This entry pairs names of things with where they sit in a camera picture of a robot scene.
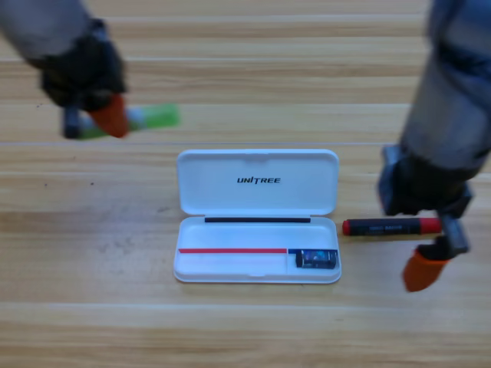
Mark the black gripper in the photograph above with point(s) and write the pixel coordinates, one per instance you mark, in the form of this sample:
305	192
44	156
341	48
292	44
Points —
84	73
418	188

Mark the black marker with red caps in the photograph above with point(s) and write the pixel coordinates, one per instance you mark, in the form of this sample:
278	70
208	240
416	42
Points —
383	227

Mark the blue and black eraser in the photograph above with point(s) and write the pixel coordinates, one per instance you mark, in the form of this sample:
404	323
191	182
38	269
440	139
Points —
316	258

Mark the white Unitree pencil case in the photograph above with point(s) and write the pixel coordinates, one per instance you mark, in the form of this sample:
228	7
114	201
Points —
230	184

